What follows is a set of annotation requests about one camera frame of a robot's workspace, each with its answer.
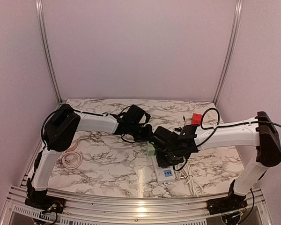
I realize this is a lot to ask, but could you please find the white teal strip cord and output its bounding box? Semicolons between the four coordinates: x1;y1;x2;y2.
177;164;204;196

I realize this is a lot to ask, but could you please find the aluminium front rail frame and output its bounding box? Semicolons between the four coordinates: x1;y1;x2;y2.
0;185;274;225

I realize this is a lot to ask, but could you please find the black adapter cable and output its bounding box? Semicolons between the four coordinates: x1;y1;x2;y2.
174;114;190;133

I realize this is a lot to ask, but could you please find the right aluminium post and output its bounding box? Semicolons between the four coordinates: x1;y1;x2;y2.
213;0;243;105

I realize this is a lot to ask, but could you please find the beige round power strip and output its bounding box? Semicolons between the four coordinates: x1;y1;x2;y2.
67;134;80;151

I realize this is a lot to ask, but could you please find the red cube socket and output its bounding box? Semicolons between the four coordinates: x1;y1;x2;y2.
192;113;203;125

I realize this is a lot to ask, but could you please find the left aluminium post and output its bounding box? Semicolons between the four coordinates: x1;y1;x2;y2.
36;0;62;104

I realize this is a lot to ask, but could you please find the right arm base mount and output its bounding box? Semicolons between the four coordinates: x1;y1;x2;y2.
207;186;248;215

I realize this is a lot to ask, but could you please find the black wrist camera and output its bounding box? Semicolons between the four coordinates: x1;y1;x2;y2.
149;126;178;152
122;105;151;125

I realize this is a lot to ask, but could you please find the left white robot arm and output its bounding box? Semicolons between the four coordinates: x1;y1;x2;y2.
27;104;153;209

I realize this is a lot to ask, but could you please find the aluminium post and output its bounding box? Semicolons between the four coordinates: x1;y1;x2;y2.
36;0;62;104
213;0;243;105

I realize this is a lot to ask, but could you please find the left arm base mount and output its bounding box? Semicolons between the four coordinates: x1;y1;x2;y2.
24;185;65;213

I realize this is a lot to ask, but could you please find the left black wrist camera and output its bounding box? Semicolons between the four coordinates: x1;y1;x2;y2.
122;105;151;125

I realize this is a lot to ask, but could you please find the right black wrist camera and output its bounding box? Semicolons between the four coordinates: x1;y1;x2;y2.
149;126;178;152

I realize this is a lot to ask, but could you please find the white long power strip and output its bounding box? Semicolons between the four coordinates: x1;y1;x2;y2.
151;156;176;184

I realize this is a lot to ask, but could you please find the light green plug adapter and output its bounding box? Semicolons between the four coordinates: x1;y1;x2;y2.
146;145;156;156

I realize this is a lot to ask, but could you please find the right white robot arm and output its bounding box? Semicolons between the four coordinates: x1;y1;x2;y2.
149;111;281;210

